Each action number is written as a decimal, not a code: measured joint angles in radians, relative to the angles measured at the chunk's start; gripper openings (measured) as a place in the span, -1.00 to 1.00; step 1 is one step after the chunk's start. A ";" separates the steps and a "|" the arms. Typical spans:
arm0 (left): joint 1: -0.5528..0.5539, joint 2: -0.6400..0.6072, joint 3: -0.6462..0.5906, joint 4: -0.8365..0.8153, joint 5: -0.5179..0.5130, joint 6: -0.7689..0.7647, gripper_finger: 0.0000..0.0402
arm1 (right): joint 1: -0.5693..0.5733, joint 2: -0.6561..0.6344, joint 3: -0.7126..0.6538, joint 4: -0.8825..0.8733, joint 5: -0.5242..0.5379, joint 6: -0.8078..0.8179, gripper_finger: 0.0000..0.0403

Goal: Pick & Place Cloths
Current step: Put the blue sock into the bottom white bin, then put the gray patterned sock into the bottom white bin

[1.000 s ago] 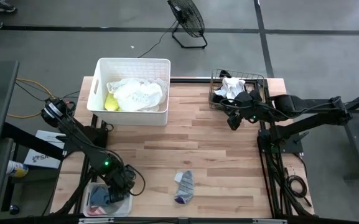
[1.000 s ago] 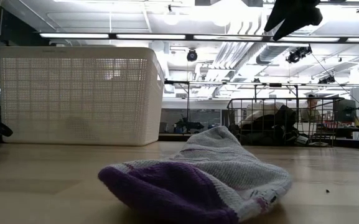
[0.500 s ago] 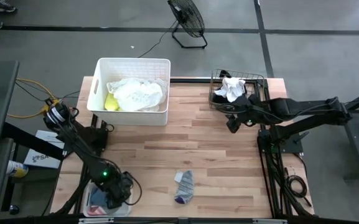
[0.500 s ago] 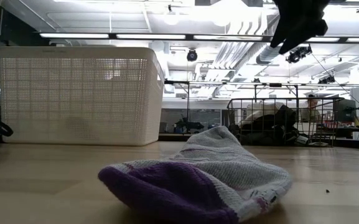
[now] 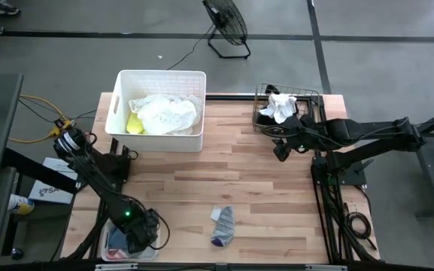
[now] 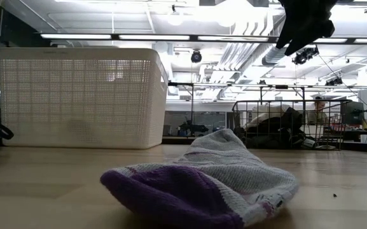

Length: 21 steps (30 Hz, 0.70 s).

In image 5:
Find black fan cable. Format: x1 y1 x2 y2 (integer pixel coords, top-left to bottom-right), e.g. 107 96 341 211
166 24 216 71

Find blue sock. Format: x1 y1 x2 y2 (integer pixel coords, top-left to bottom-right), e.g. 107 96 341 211
108 227 131 251

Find large white shirt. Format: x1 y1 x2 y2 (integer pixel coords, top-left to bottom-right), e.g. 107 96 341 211
128 93 204 136

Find white plastic laundry basket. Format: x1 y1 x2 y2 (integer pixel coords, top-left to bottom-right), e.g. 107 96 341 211
104 69 207 154

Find coiled black cable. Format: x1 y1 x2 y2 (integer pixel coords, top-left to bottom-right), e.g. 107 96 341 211
344 199 378 252

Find white printed box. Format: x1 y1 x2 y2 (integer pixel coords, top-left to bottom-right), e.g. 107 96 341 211
27 157 81 206

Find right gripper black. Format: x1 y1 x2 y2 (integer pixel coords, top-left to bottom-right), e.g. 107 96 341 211
271 114 318 163

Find black floor fan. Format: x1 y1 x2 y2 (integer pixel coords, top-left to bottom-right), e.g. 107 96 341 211
202 0 252 60

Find black diagonal support beam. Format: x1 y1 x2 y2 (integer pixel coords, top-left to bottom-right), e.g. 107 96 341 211
2 148 78 195

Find white yellow can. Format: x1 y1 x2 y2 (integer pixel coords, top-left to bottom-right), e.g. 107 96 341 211
7 193 36 216

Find small white plastic bin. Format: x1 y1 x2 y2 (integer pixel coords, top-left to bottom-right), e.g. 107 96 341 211
99 220 162 263

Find yellow cloth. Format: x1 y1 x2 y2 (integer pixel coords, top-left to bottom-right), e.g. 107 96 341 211
126 111 144 135

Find grey sock pink stripes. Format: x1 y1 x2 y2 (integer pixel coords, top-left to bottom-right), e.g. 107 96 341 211
105 248 127 261

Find small white cloth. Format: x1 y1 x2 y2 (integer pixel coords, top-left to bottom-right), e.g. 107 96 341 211
258 93 299 125

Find yellow extension cable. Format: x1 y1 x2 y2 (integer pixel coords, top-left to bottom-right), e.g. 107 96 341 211
8 93 71 145

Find black Puma underwear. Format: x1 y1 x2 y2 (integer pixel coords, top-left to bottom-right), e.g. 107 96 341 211
256 112 278 127

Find black aluminium table frame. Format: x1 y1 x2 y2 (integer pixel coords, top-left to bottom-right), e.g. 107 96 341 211
50 93 381 271

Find black wire basket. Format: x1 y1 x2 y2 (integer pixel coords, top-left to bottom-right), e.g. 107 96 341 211
252 82 321 133

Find grey striped purple-toed sock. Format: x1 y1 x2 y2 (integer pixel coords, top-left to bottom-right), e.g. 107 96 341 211
210 205 236 248

